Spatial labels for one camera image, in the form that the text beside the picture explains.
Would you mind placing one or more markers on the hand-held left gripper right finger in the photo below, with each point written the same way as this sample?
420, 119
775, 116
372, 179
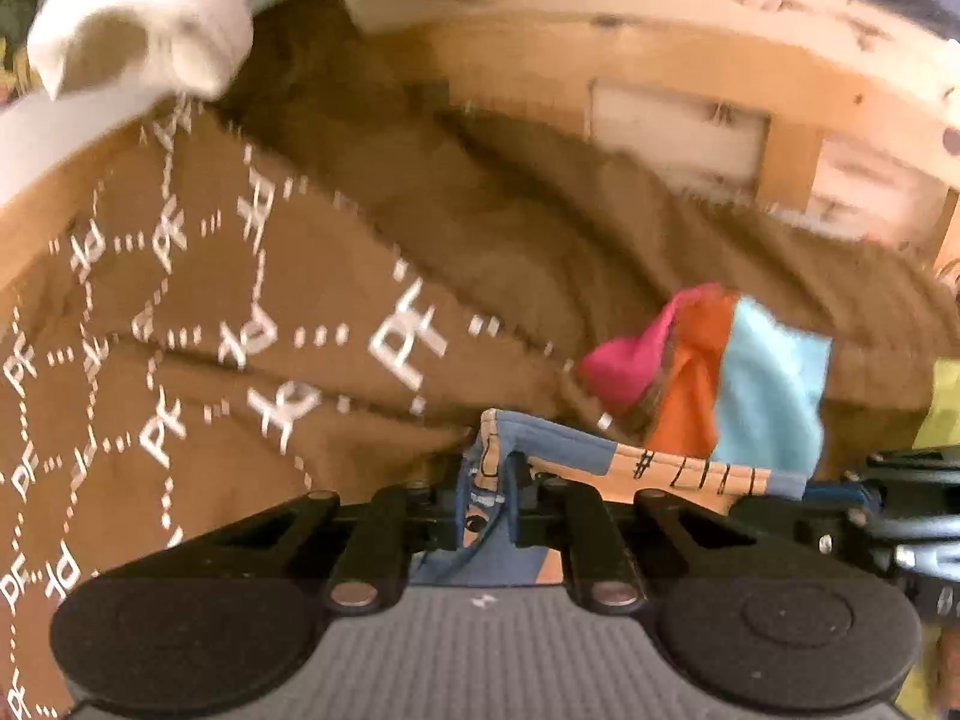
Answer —
525, 517

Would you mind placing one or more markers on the white hanging garment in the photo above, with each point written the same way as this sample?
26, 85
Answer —
150, 15

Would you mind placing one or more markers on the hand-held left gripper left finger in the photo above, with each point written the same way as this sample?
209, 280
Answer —
436, 517

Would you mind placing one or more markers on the colourful striped bed sheet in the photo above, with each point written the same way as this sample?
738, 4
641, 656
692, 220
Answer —
765, 382

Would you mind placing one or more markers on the brown printed blanket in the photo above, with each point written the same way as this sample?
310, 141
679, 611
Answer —
300, 277

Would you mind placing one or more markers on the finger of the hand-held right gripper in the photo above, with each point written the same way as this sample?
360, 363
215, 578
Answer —
911, 465

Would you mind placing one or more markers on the wooden bed frame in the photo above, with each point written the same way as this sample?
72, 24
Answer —
675, 52

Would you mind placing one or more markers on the blue pants with orange print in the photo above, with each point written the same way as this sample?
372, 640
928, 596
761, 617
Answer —
570, 454

